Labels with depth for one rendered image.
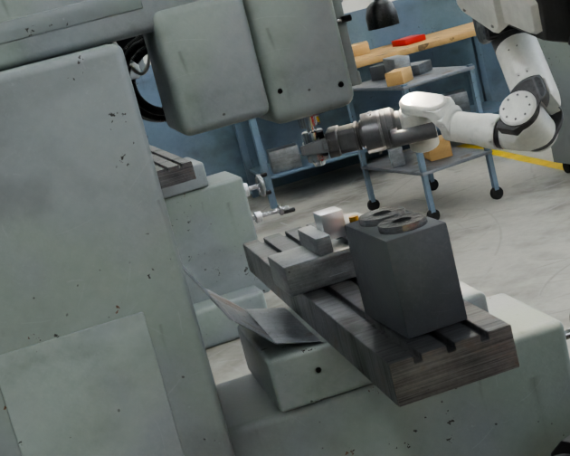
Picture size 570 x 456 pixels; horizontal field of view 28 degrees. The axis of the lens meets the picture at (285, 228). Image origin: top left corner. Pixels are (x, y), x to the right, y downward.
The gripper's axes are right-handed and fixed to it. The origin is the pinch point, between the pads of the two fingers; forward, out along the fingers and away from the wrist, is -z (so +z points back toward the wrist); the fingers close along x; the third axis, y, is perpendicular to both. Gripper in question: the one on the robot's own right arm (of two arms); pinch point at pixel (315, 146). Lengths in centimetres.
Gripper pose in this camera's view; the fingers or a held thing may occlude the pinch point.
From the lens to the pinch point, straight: 248.9
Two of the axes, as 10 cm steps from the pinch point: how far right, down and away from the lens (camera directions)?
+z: 9.6, -2.2, -1.6
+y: 2.5, 9.5, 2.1
